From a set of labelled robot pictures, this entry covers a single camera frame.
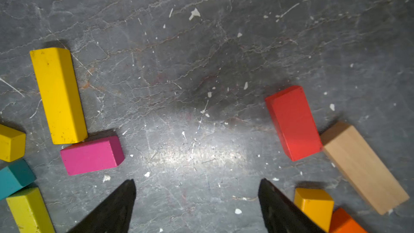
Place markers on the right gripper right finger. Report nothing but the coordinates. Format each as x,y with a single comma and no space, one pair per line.
280,214

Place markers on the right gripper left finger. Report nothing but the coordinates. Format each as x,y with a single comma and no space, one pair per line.
113,215

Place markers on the magenta block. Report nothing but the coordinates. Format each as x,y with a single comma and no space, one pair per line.
92,156

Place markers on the lime yellow long block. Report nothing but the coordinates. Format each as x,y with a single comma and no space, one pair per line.
29,211

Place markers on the red block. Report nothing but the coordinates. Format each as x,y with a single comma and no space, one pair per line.
294,123

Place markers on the amber orange block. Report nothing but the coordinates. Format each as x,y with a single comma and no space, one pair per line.
317,204

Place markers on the natural wood block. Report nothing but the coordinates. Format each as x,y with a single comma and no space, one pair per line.
363,169

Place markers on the teal block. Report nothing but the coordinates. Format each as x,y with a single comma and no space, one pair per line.
15,177

